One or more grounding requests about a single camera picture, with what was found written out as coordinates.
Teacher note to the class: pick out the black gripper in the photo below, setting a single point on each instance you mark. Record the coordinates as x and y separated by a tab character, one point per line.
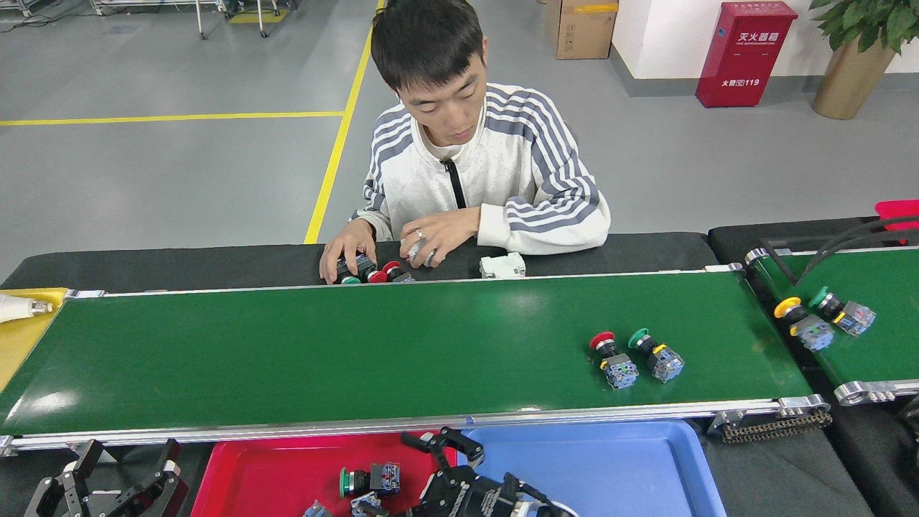
100	506
488	499

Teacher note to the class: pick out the plain white circuit breaker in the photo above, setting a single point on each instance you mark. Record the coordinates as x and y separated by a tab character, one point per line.
502	266

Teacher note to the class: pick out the yellow push button switch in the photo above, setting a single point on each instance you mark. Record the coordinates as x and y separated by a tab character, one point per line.
815	334

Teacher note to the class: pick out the red plastic tray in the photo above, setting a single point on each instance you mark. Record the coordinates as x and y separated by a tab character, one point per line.
266	481

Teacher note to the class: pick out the blue plastic tray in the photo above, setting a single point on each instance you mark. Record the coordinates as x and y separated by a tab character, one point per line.
617	474

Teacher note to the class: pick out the long green conveyor belt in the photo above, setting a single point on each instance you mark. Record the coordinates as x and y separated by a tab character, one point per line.
323	345

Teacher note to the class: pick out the yellow plastic tray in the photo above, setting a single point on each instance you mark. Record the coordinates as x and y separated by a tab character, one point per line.
18	345

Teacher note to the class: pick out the short green conveyor belt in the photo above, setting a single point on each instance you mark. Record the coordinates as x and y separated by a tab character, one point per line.
883	359

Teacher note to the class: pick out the person's left hand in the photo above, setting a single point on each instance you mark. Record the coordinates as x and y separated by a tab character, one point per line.
441	230

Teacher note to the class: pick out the person's right hand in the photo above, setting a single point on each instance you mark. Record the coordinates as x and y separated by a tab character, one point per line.
348	248

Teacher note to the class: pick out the white nozzle with metal tip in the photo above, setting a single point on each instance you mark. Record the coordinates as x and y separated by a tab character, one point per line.
14	307

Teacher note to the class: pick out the person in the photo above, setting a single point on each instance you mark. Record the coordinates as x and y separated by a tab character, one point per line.
502	179

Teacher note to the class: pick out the cardboard box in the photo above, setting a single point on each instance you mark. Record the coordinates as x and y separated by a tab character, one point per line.
581	29

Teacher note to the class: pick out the white stand on wheels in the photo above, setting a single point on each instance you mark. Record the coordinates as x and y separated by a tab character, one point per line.
201	21

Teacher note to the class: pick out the red fire extinguisher box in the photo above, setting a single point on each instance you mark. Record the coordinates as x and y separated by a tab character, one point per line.
747	57

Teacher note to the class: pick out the red plastic bin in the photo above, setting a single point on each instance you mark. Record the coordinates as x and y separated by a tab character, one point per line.
897	212

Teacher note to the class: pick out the potted plant in gold pot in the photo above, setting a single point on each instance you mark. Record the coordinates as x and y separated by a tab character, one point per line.
854	79

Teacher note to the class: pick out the black conveyor guide bracket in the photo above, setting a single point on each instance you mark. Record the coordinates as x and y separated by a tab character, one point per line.
779	266

